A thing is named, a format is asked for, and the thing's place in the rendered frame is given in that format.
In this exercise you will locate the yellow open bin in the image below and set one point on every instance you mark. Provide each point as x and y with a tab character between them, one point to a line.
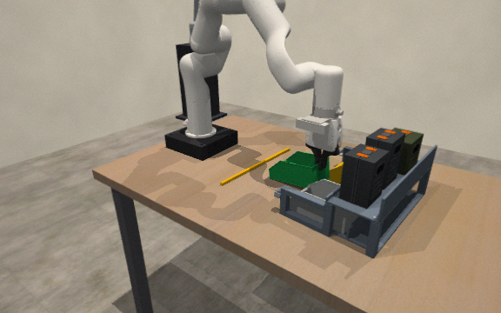
335	174

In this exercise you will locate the yellow vertical bar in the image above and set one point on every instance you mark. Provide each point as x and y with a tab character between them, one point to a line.
253	167

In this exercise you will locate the green bin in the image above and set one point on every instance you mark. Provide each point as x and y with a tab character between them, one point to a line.
299	170

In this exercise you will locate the olive green tool case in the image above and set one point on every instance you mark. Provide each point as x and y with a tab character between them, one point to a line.
410	152

